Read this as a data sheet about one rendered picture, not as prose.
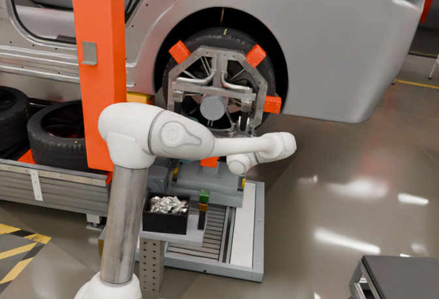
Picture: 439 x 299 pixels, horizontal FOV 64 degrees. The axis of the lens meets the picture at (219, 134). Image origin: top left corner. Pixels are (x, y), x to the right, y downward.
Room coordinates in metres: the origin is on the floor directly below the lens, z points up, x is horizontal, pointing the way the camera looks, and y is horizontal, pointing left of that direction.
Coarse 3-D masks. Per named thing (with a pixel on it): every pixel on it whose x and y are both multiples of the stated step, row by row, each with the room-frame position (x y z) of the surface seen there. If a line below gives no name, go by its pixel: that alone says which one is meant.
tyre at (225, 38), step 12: (192, 36) 2.03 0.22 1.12; (204, 36) 1.89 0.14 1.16; (216, 36) 1.88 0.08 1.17; (228, 36) 1.88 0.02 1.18; (240, 36) 1.95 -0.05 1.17; (192, 48) 1.88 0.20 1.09; (228, 48) 1.87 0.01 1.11; (240, 48) 1.86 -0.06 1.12; (264, 48) 2.06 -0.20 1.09; (264, 60) 1.86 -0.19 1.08; (168, 72) 1.89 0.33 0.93; (264, 72) 1.86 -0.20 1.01; (168, 84) 1.89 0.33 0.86; (264, 120) 1.86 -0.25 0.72
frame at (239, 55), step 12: (204, 48) 1.79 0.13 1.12; (216, 48) 1.83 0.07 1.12; (192, 60) 1.80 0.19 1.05; (240, 60) 1.78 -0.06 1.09; (180, 72) 1.80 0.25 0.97; (252, 72) 1.78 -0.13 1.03; (264, 84) 1.77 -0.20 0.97; (168, 96) 1.80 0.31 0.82; (264, 96) 1.77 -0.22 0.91; (168, 108) 1.80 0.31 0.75; (252, 120) 1.79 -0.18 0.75; (216, 132) 1.83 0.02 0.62
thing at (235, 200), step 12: (180, 168) 2.07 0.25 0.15; (240, 180) 2.02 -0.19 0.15; (168, 192) 1.82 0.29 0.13; (180, 192) 1.82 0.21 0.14; (192, 192) 1.81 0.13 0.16; (216, 192) 1.86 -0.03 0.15; (228, 192) 1.85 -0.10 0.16; (240, 192) 1.86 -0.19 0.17; (228, 204) 1.80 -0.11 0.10; (240, 204) 1.79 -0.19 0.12
